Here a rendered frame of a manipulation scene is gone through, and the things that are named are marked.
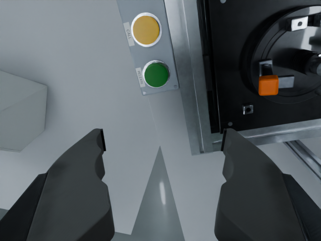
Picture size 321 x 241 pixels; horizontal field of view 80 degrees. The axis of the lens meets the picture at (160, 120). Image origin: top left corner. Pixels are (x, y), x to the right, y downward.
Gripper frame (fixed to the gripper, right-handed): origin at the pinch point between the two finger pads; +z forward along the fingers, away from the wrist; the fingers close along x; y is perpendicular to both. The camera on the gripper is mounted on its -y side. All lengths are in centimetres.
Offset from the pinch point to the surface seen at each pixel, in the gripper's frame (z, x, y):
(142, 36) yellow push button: 20.6, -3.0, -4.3
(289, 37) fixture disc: 18.0, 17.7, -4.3
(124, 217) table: 32, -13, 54
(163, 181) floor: 118, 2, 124
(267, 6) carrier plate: 20.1, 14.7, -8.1
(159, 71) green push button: 20.5, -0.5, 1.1
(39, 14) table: 32.7, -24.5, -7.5
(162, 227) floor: 118, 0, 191
